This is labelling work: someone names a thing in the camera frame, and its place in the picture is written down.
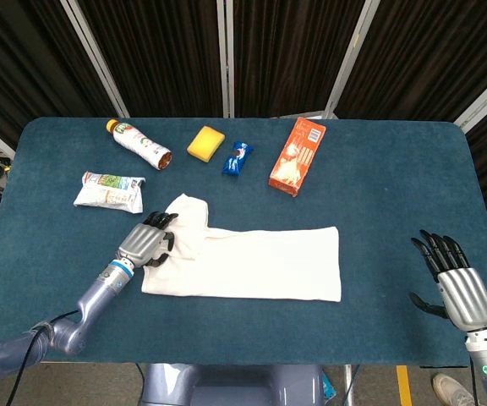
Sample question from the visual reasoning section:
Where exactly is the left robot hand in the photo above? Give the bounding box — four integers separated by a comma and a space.
116, 210, 180, 269

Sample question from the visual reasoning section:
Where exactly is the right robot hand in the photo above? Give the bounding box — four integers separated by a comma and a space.
409, 229, 487, 332

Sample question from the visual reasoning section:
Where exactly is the white snack bag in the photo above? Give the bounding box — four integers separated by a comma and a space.
73, 170, 147, 215

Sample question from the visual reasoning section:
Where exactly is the white cloth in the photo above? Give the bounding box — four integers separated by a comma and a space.
140, 193, 343, 303

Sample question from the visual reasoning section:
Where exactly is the white sneaker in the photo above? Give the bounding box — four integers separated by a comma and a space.
431, 372, 477, 406

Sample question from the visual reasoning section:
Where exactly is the yellow-capped drink bottle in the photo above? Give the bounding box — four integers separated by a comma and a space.
106, 118, 173, 171

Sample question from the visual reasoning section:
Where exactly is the yellow sponge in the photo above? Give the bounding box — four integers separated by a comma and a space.
186, 125, 227, 162

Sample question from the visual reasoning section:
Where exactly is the blue snack packet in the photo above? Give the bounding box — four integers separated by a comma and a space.
221, 140, 254, 177

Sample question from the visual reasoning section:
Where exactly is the metal table leg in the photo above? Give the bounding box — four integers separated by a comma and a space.
342, 364, 357, 406

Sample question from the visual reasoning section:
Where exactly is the grey-blue robot torso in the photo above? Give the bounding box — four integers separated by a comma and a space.
140, 363, 326, 406

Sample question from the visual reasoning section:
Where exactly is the orange cardboard box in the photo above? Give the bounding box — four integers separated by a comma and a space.
268, 117, 327, 199

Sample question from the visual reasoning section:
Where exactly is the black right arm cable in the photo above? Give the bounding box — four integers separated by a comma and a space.
470, 359, 481, 406

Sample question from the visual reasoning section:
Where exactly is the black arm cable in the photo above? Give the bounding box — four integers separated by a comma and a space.
470, 359, 481, 406
4, 310, 79, 406

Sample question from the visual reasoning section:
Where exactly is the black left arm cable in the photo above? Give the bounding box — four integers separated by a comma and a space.
4, 310, 79, 406

